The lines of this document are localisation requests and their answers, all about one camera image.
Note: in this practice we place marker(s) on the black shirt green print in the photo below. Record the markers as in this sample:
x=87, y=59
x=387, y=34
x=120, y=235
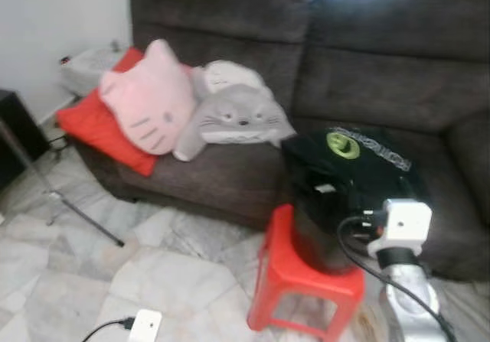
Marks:
x=344, y=174

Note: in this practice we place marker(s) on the dark grey sofa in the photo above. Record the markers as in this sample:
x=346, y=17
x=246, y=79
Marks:
x=367, y=66

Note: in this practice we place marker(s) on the red plastic stool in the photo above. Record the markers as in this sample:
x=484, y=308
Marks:
x=306, y=290

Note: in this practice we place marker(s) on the grey Totoro plush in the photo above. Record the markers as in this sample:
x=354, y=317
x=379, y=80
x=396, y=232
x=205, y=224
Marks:
x=230, y=120

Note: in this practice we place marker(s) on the pink cat cushion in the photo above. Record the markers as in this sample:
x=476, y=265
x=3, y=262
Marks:
x=149, y=101

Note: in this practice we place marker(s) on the small brass figurine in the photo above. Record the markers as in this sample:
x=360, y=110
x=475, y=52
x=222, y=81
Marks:
x=115, y=46

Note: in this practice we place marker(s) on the red cushion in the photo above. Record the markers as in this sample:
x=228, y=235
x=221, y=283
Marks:
x=92, y=128

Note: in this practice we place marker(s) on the side table lace cloth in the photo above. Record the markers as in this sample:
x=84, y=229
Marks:
x=88, y=73

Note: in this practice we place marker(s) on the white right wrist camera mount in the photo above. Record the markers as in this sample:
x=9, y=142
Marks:
x=406, y=223

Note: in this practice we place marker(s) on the black wall plug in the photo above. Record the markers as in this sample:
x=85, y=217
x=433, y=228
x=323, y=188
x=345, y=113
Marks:
x=65, y=59

